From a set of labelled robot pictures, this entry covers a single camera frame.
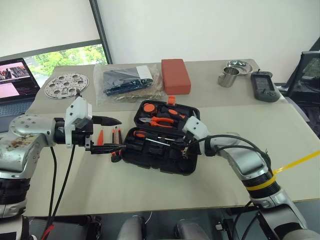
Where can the black plastic tool case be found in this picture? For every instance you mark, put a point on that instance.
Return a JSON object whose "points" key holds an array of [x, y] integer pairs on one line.
{"points": [[162, 160]]}

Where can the clear plastic bag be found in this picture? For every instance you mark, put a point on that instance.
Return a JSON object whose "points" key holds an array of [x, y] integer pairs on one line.
{"points": [[100, 82]]}

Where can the stainless steel bowl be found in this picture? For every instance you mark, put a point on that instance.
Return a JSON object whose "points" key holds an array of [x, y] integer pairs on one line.
{"points": [[246, 67]]}

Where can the dark blue folded pouch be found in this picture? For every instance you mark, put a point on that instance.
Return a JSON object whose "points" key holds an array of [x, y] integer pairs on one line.
{"points": [[120, 77]]}

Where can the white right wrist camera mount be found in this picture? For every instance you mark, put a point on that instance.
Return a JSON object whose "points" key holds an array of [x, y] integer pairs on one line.
{"points": [[197, 126]]}

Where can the grey laptop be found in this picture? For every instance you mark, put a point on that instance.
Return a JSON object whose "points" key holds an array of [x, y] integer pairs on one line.
{"points": [[15, 75]]}

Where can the white roller blind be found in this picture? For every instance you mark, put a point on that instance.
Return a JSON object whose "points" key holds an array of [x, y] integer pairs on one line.
{"points": [[45, 22]]}

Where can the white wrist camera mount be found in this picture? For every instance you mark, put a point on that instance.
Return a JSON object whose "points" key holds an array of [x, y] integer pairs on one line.
{"points": [[197, 126], [77, 110]]}

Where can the orange black utility knife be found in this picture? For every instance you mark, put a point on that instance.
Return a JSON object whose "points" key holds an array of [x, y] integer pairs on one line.
{"points": [[116, 135]]}

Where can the orange tester pen screwdriver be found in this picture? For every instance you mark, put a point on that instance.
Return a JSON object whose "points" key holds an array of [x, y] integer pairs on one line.
{"points": [[101, 137]]}

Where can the grey rounded shape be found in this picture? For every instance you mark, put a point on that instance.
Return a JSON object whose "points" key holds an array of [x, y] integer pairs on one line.
{"points": [[191, 231], [131, 228]]}

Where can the stainless steel cup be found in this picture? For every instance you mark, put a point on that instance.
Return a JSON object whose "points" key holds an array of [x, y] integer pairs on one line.
{"points": [[226, 80]]}

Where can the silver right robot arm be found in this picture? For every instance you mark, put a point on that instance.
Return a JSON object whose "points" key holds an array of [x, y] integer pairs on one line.
{"points": [[250, 160]]}

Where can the black under-table bracket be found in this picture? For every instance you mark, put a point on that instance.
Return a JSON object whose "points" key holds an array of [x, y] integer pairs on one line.
{"points": [[94, 225]]}

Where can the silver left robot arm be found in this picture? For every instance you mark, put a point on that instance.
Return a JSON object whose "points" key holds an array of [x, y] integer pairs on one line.
{"points": [[25, 130]]}

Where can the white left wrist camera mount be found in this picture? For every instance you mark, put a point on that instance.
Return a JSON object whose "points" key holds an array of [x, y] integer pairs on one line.
{"points": [[77, 110]]}

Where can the red-orange rectangular box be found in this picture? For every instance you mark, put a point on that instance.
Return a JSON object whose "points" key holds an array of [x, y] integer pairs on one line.
{"points": [[175, 75]]}

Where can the perforated round metal plate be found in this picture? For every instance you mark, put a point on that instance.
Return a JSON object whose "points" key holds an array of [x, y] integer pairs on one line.
{"points": [[83, 82]]}

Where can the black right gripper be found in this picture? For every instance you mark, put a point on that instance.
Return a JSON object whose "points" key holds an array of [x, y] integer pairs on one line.
{"points": [[190, 141]]}

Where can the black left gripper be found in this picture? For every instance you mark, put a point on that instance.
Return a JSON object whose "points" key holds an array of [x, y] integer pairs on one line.
{"points": [[81, 137]]}

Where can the dark grey handheld game console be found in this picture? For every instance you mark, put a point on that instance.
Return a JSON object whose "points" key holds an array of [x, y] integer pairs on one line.
{"points": [[265, 87]]}

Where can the dark grey window frame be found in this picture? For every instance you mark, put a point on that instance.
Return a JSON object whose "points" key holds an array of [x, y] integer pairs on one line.
{"points": [[101, 30]]}

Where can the stubby black orange driver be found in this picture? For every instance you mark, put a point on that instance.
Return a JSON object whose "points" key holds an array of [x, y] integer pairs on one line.
{"points": [[172, 111]]}

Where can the yellow zip tie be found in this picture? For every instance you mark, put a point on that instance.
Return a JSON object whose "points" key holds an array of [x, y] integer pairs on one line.
{"points": [[295, 165]]}

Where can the black orange tape measure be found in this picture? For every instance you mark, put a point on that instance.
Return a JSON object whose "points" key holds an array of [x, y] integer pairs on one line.
{"points": [[149, 108]]}

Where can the black mesh office chair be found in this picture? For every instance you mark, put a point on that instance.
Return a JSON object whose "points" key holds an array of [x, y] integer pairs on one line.
{"points": [[305, 80]]}

